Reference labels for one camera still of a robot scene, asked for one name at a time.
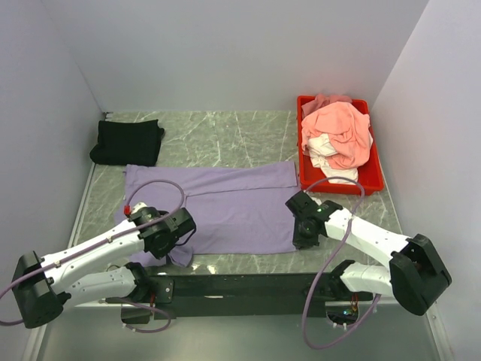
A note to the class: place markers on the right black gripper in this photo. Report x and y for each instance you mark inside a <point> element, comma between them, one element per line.
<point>300,241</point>

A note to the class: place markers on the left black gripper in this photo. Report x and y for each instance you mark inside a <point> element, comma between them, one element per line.
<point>158,254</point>

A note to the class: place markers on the lavender t shirt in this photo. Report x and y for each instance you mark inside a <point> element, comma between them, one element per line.
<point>236,210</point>

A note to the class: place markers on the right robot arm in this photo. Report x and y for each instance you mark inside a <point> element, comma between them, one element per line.
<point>409,270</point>

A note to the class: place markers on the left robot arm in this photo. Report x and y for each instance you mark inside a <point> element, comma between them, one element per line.
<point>44,286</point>

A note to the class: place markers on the white t shirt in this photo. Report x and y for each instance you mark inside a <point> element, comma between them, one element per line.
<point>334,163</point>

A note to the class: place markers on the black base crossbar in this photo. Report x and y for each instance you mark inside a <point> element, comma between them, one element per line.
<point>231,295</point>

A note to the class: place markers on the folded black t shirt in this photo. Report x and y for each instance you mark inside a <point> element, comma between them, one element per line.
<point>127,143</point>

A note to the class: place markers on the pink t shirt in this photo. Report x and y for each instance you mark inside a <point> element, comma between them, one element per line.
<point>336,116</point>

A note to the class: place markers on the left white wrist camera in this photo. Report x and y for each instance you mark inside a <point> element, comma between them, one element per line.
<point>129,210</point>

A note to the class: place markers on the aluminium frame rail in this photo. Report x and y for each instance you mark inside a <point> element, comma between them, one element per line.
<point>113,331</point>

